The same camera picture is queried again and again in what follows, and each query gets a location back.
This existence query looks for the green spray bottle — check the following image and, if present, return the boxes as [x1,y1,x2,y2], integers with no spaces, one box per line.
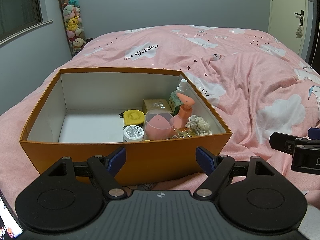
[169,79,188,114]

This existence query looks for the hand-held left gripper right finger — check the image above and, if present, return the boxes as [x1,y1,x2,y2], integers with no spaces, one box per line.
[193,146,274,200]

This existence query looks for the dark window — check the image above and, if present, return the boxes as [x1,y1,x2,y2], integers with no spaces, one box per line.
[0,0,53,43]

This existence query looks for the white cloth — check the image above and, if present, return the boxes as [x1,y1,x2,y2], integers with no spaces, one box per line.
[297,219,320,240]

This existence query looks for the round white cosmetic jar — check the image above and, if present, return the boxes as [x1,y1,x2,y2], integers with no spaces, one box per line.
[123,126,145,142]

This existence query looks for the pink pump bottle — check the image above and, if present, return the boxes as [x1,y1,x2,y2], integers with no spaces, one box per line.
[172,92,196,128]

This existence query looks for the lit screen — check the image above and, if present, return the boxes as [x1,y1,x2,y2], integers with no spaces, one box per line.
[0,195,23,240]

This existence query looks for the pink printed blanket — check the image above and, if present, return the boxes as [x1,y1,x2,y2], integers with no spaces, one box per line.
[0,24,320,240]

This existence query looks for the dark wardrobe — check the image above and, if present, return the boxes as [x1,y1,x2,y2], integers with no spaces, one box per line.
[309,0,320,73]

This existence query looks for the clear case with pink sponge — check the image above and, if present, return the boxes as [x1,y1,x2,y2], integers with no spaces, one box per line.
[144,110,175,141]

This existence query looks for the small gold box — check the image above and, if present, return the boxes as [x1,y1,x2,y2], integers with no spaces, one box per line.
[143,99,173,117]

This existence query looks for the clear tube of plush toys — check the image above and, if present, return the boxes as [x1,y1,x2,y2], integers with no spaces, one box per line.
[58,0,87,58]

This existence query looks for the cream door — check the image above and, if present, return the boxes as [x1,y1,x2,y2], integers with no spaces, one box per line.
[268,0,309,55]

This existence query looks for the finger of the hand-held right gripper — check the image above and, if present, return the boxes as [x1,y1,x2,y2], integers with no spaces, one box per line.
[269,132,320,153]
[308,127,320,140]

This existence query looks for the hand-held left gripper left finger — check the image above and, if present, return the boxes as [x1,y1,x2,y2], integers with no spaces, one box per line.
[47,146,127,200]

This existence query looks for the orange cardboard box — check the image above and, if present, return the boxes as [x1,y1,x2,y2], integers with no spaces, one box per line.
[19,67,232,187]

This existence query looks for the black door handle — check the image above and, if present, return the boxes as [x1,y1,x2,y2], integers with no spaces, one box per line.
[294,10,305,26]

